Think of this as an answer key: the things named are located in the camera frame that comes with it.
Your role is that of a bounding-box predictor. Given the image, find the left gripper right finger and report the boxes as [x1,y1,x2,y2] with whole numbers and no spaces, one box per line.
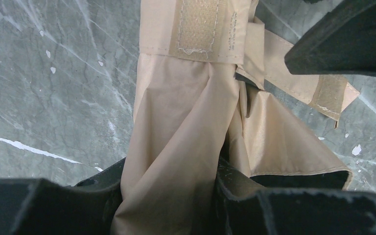
[212,159,376,235]

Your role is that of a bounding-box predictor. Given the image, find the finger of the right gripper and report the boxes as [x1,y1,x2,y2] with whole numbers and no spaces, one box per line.
[284,0,376,77]

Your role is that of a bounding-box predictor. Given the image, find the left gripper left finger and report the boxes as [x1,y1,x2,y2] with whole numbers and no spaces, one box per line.
[0,160,125,235]

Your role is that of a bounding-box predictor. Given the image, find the beige folding umbrella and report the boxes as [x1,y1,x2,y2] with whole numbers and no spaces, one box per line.
[110,0,359,235]

